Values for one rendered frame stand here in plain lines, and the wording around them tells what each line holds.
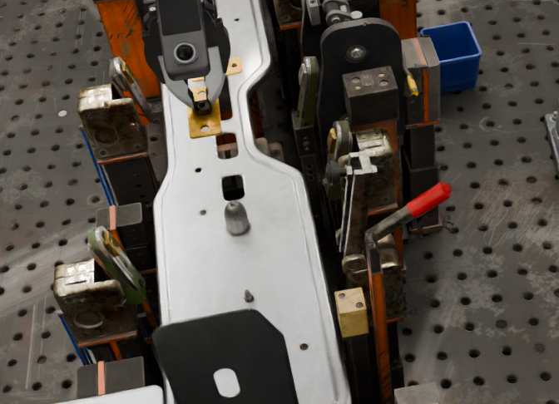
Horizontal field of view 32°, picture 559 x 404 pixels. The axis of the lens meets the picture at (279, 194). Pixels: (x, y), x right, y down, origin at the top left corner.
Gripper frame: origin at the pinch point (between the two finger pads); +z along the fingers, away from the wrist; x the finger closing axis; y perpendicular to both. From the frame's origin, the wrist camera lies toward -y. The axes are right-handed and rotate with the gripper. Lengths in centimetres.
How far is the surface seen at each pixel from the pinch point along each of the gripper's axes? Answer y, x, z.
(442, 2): 84, -47, 57
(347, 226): -7.1, -14.6, 18.1
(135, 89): 31.4, 12.7, 22.7
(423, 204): -8.8, -23.9, 14.5
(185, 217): 7.6, 7.0, 27.5
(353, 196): -9.9, -15.5, 9.7
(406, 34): 57, -34, 43
